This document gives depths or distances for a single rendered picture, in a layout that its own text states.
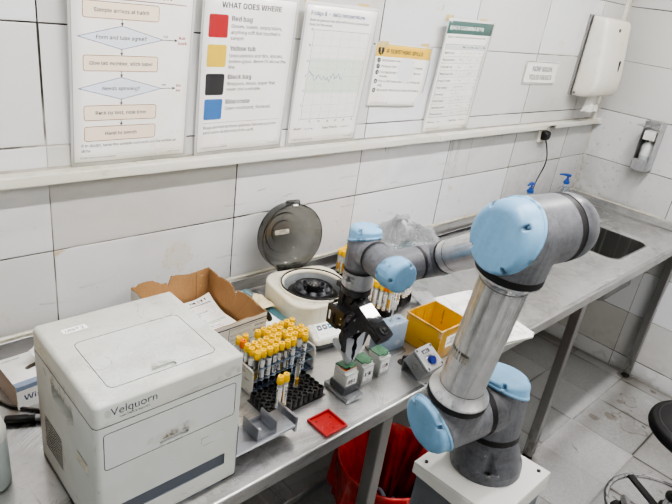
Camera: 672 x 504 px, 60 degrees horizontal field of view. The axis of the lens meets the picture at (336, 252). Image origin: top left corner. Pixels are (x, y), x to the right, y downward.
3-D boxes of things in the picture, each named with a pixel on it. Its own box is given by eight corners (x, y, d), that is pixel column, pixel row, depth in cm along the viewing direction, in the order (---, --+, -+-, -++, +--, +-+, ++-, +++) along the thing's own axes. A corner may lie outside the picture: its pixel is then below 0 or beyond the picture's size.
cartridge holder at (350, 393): (346, 404, 144) (348, 393, 143) (323, 385, 150) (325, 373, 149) (362, 397, 148) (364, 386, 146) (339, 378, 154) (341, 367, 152)
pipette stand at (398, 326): (380, 361, 163) (386, 331, 159) (364, 348, 168) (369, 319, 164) (405, 352, 169) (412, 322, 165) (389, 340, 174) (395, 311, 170)
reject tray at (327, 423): (326, 438, 133) (326, 435, 132) (306, 421, 137) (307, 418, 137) (347, 426, 137) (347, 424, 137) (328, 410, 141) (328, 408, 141)
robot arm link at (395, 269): (434, 258, 124) (403, 237, 132) (391, 265, 118) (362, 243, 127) (427, 290, 127) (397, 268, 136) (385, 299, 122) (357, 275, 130)
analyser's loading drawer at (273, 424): (217, 471, 117) (219, 451, 115) (200, 451, 121) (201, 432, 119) (296, 431, 131) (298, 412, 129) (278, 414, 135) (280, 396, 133)
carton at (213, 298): (182, 391, 141) (184, 338, 135) (128, 334, 159) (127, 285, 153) (265, 358, 157) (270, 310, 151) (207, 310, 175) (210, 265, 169)
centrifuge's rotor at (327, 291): (302, 320, 167) (305, 298, 164) (276, 295, 178) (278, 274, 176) (346, 310, 176) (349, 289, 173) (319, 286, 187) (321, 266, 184)
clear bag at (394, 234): (387, 281, 209) (396, 233, 202) (346, 265, 217) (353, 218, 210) (417, 260, 230) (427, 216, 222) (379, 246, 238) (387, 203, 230)
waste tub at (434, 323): (435, 362, 166) (442, 332, 162) (400, 339, 175) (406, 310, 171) (463, 348, 175) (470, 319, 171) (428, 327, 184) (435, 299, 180)
